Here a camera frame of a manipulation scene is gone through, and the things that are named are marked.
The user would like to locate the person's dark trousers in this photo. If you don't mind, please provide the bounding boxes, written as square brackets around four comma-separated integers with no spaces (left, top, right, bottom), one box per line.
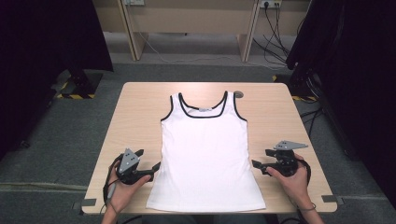
[141,214,281,224]

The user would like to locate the person's left hand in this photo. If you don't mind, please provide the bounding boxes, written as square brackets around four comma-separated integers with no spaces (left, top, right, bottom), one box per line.
[107,170,152,213]

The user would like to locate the person's right hand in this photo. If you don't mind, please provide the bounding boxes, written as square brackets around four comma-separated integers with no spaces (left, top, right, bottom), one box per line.
[266,154,314,208]

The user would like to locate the black stand base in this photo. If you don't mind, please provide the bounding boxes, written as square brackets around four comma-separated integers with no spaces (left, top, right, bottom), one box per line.
[60,69,104,97]

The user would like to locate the thin wrist band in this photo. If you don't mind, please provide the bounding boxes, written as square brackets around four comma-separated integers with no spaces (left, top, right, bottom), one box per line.
[298,202,318,213]

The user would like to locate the white floor cable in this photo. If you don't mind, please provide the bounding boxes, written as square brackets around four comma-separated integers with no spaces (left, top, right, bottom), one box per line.
[136,31,281,71]

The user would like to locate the white tank top black trim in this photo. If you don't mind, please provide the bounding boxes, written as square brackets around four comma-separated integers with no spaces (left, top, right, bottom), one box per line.
[145,90,267,214]

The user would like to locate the black curtain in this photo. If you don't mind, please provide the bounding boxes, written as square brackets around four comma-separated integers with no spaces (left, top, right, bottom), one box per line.
[285,0,396,210]
[0,0,115,161]

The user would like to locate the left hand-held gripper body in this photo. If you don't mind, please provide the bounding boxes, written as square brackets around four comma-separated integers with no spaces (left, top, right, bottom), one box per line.
[115,147,142,187]

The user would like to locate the black floor cables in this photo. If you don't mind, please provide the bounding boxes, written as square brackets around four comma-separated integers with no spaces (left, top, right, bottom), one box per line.
[300,106,325,138]

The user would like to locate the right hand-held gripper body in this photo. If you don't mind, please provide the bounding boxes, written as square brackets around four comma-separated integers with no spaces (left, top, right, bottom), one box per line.
[270,140,309,177]

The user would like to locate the black power cables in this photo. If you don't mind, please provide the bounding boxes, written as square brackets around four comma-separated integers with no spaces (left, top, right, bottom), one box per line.
[252,3,292,67]

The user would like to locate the white wall socket with plugs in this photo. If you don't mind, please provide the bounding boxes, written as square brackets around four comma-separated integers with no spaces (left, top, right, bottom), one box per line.
[260,0,283,9]

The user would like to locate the yellow black hazard tape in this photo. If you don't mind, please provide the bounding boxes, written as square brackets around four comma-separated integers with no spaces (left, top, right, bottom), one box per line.
[55,80,96,101]
[272,74,318,103]

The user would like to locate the beige desk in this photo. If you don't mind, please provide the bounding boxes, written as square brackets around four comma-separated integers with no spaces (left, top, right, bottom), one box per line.
[116,0,262,63]

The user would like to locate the grey tape piece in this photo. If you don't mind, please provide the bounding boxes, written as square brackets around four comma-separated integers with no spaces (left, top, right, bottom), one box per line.
[73,198,97,211]
[321,194,346,205]

